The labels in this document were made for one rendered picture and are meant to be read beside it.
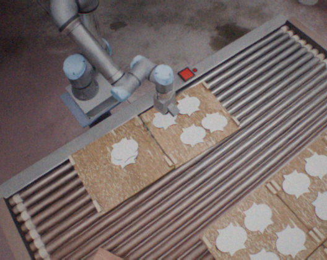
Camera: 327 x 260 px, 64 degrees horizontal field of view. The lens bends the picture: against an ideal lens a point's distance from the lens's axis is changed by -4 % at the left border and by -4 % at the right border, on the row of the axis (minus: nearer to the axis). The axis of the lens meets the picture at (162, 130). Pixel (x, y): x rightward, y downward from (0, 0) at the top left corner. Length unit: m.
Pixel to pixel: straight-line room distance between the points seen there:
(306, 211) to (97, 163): 1.01
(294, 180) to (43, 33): 2.98
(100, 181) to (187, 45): 2.05
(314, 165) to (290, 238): 0.38
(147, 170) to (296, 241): 0.74
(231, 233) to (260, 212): 0.17
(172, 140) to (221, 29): 2.09
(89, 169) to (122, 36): 2.05
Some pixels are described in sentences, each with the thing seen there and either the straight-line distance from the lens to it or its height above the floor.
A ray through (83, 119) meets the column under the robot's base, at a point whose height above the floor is 0.87.
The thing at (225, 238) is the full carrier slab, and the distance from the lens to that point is 1.29.
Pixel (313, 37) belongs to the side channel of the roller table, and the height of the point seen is 0.95.
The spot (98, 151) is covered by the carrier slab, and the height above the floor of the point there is 0.94.
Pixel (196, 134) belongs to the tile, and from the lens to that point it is 1.40.
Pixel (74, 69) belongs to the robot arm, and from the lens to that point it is 1.39.
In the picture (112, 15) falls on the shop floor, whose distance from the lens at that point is 3.45.
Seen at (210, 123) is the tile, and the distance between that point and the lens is 1.43.
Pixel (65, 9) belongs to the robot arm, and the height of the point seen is 1.56.
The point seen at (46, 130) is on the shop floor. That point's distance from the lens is 2.70.
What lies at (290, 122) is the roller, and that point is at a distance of 1.59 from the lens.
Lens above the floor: 2.20
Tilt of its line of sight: 64 degrees down
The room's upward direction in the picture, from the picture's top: 2 degrees counter-clockwise
